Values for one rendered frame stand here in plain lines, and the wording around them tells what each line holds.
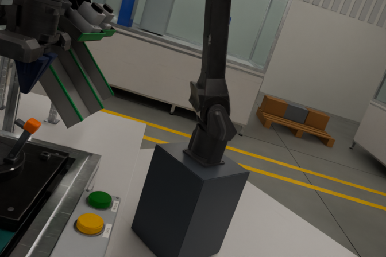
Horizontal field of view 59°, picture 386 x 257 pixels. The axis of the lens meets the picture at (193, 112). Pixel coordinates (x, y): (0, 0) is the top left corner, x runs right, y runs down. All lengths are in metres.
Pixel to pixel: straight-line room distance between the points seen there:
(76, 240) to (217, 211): 0.27
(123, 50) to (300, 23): 5.81
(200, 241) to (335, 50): 9.14
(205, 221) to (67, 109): 0.40
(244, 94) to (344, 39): 5.57
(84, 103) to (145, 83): 3.63
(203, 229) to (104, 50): 4.05
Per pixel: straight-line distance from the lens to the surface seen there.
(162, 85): 4.52
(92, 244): 0.55
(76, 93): 0.93
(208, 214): 0.66
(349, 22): 9.76
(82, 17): 0.84
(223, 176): 0.63
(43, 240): 0.55
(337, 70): 9.78
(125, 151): 1.09
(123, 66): 4.57
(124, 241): 0.73
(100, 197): 0.63
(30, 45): 0.51
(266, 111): 6.07
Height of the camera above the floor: 1.31
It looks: 15 degrees down
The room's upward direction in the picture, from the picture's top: 18 degrees clockwise
